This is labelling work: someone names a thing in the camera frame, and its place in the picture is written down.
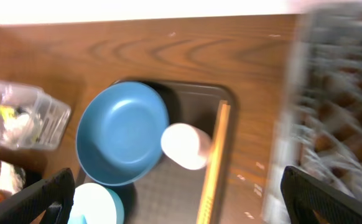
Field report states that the clear plastic bin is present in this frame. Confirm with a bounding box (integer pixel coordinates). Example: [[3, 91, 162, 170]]
[[0, 81, 72, 151]]

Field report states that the brown serving tray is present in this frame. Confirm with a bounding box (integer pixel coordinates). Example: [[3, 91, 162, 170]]
[[75, 79, 238, 224]]

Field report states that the white tissue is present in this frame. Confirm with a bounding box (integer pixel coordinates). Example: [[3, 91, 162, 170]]
[[2, 113, 37, 144]]

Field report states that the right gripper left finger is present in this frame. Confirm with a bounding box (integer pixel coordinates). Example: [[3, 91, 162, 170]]
[[0, 168, 75, 224]]

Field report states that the green snack wrapper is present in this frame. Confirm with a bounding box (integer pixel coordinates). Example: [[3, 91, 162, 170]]
[[0, 104, 44, 144]]

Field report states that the dark blue bowl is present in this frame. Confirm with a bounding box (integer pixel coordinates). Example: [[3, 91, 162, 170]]
[[76, 82, 169, 186]]

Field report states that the light blue small bowl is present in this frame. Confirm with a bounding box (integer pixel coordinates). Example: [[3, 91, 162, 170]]
[[67, 183, 125, 224]]

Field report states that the black waste tray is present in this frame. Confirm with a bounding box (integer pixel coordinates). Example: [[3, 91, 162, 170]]
[[0, 154, 44, 212]]

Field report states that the grey dishwasher rack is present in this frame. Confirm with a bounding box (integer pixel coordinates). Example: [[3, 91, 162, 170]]
[[262, 1, 362, 223]]

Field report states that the white rice pile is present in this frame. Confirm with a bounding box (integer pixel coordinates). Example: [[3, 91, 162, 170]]
[[0, 158, 26, 209]]

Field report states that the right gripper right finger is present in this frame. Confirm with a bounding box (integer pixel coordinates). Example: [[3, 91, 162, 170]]
[[281, 166, 362, 224]]

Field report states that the pink cup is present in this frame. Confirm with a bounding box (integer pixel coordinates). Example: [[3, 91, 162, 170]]
[[160, 123, 211, 170]]

